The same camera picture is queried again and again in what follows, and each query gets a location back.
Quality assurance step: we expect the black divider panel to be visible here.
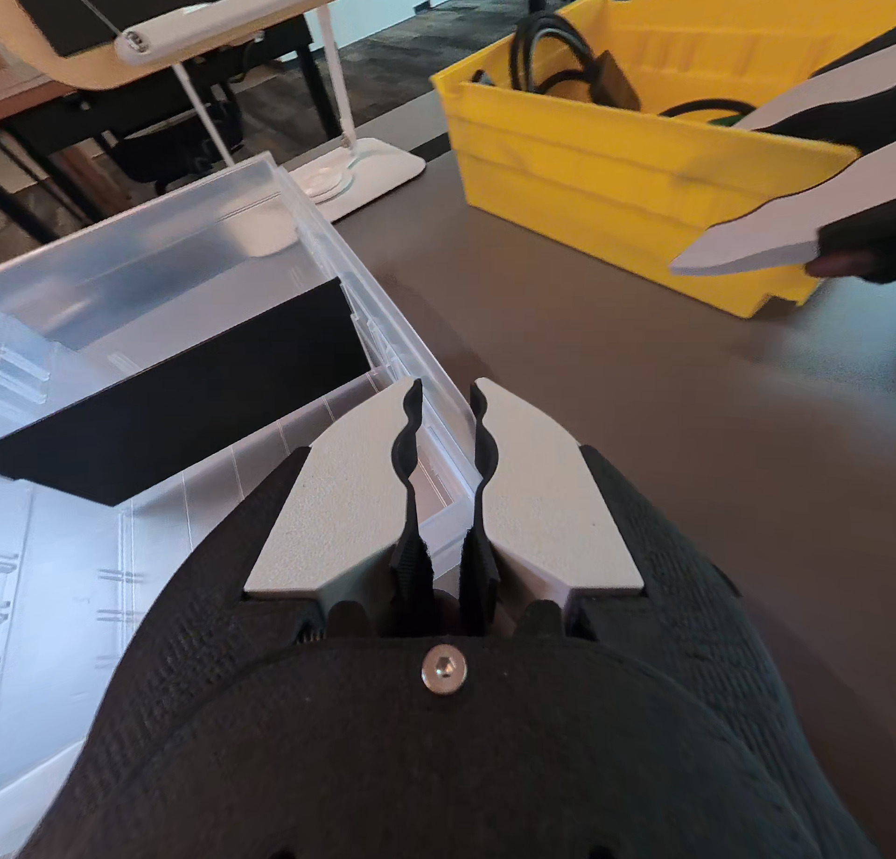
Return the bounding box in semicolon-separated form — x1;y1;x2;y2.
0;276;372;508

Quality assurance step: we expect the dark adapter with black cable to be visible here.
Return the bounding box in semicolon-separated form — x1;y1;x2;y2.
510;12;644;112

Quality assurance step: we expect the dark wooden desk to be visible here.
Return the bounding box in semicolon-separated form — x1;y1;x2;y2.
0;15;344;244

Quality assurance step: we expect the grey desk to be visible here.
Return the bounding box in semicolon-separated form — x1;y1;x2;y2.
280;106;896;859

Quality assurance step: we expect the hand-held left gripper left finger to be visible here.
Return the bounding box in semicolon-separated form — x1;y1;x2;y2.
242;376;436;637

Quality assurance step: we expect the black board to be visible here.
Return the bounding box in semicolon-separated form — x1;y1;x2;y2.
0;0;309;58

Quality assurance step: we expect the clear plastic bin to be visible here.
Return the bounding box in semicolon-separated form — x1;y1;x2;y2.
0;150;485;793

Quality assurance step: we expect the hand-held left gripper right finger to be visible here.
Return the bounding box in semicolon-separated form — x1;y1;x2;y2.
457;377;645;637

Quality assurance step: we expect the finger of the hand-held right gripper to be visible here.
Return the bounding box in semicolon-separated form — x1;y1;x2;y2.
735;31;896;153
668;150;896;277

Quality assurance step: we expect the yellow plastic bin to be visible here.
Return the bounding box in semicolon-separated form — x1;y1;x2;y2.
430;0;896;319

